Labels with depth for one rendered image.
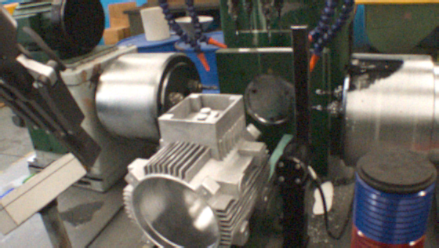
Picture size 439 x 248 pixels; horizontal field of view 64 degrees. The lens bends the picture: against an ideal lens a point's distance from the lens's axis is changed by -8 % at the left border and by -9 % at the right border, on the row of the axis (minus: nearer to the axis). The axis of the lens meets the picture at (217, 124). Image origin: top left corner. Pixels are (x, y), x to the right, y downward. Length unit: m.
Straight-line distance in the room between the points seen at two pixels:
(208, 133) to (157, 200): 0.17
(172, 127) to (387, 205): 0.40
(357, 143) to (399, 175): 0.48
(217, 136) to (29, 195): 0.32
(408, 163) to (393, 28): 4.67
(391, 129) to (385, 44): 4.26
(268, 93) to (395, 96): 0.38
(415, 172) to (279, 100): 0.73
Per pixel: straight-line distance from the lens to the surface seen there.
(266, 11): 0.83
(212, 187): 0.53
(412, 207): 0.29
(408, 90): 0.75
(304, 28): 0.69
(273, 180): 0.83
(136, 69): 0.96
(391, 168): 0.30
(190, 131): 0.59
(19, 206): 0.65
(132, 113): 0.94
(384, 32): 4.96
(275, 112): 1.01
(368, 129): 0.75
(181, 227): 0.69
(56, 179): 0.69
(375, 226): 0.30
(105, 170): 1.11
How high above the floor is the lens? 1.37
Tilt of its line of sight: 23 degrees down
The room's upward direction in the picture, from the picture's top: 7 degrees counter-clockwise
